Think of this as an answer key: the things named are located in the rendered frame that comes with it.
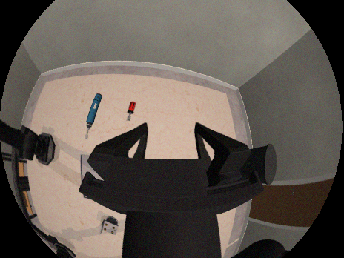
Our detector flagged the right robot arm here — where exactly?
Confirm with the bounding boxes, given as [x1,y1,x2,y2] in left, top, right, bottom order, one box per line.
[55,244,72,258]

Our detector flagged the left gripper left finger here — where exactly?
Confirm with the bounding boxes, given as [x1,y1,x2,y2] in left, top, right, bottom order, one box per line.
[92,122,148,159]

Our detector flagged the grey l-shaped metal bracket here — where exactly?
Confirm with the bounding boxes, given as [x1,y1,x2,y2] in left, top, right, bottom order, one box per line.
[99,220,119,235]

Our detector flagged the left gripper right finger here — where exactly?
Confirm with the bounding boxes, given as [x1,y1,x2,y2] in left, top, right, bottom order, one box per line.
[194,122,251,186]

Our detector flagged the red-handled nut driver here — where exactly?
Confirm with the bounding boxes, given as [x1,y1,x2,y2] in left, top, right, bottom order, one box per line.
[128,102,136,121]

